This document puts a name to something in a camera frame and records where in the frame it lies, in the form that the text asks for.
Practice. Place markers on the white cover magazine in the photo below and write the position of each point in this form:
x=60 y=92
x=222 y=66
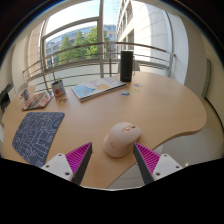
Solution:
x=96 y=87

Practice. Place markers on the black cylindrical speaker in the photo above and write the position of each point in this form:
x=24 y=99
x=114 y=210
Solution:
x=126 y=66

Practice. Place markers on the blue patterned mouse pad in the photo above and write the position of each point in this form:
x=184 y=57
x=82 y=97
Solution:
x=35 y=135

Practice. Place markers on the small blue sticker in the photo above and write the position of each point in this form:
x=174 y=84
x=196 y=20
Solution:
x=125 y=93
x=138 y=85

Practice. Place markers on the red cover magazine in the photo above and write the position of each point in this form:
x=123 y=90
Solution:
x=37 y=101

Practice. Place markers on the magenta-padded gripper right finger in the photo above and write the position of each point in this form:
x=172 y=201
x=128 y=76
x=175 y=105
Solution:
x=148 y=157

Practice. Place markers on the metal balcony railing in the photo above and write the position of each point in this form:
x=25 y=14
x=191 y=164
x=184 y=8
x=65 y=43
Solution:
x=83 y=45

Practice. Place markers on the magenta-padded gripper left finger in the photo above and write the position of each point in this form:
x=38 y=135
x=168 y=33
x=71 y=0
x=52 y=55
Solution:
x=78 y=156

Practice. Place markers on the pale pink computer mouse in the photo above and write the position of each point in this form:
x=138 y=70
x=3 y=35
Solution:
x=119 y=140

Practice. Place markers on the mug with small plant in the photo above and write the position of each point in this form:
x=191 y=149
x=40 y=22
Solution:
x=58 y=89

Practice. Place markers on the black office printer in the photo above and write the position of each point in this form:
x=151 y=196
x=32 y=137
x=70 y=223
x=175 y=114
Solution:
x=5 y=98

